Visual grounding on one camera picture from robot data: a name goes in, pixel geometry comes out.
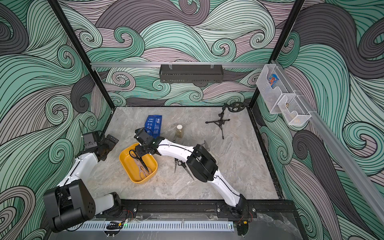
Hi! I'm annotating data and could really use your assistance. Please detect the yellow storage box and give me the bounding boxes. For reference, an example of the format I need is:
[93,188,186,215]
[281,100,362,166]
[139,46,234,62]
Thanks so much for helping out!
[119,143,158,184]

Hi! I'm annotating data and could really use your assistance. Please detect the black mini tripod stand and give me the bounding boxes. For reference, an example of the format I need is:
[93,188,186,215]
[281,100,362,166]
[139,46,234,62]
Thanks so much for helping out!
[205,102,246,140]

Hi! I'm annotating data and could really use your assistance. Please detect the large clear wall bin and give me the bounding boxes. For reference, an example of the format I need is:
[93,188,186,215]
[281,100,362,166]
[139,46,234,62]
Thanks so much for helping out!
[257,64,294,114]

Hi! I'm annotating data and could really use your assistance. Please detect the black corner frame post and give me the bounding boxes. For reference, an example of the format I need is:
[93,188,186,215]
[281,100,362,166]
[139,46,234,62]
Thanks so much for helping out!
[247,0,306,109]
[48,0,116,111]

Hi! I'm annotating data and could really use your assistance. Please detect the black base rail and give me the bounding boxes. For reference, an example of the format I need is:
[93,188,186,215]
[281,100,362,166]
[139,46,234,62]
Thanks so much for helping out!
[95,199,298,220]

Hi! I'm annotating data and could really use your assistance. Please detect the small amber liquid bottle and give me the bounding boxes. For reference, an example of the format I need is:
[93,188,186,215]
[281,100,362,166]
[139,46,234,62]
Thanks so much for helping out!
[174,125,184,140]

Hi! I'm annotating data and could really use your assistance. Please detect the black wall mounted tray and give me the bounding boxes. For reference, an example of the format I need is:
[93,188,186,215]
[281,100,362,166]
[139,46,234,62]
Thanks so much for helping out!
[159,65,224,84]

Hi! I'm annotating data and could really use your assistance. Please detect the colourful item in bin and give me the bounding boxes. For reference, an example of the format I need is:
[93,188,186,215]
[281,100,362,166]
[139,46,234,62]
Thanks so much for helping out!
[268,74,280,88]

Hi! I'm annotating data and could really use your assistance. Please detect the blue wet wipes pack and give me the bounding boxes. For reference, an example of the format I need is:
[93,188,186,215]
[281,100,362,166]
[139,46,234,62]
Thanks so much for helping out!
[145,115,163,138]

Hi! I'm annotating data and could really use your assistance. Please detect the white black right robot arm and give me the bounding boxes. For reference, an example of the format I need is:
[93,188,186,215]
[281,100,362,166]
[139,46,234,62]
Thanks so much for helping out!
[134,128,248,218]

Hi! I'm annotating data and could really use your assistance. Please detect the small clear wall bin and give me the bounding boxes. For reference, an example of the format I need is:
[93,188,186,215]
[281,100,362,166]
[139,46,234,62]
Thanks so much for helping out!
[277,94,311,127]

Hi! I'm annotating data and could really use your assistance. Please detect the long thin black scissors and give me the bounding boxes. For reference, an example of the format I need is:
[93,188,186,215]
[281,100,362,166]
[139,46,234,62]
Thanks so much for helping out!
[177,160,194,180]

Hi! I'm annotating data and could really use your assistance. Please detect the small black scissors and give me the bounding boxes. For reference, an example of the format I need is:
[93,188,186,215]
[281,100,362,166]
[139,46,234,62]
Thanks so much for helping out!
[174,158,179,173]

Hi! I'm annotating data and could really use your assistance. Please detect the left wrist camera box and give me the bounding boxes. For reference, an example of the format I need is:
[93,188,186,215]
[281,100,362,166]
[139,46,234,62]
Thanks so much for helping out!
[83,131,100,150]

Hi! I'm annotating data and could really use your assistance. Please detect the white slotted cable duct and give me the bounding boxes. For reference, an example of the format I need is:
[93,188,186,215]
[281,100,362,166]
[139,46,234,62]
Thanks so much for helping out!
[69,221,235,232]

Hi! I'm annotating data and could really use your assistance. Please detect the aluminium rail wall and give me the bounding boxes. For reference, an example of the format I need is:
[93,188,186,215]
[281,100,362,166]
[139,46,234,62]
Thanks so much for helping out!
[272,60,384,223]
[90,61,267,69]

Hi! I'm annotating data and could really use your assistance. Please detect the large black handled scissors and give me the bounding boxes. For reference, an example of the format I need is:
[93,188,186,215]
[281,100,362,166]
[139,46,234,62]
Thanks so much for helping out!
[129,150,149,170]

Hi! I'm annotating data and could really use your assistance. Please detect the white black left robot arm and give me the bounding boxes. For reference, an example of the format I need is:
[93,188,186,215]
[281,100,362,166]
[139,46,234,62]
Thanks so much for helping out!
[43,132,123,233]

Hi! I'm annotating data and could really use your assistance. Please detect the black corner frame post left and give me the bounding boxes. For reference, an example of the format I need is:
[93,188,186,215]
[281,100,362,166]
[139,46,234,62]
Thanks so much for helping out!
[48,0,116,111]

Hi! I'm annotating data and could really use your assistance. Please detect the aluminium rail right wall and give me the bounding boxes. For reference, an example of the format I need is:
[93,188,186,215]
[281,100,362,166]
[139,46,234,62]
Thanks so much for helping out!
[272,60,384,223]

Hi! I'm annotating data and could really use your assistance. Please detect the black corner frame post right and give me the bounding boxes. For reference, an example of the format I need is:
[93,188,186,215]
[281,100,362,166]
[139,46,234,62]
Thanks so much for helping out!
[247,0,306,109]

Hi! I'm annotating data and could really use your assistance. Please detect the aluminium rail back wall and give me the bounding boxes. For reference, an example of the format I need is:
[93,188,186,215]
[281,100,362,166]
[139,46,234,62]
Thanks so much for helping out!
[90,61,267,69]

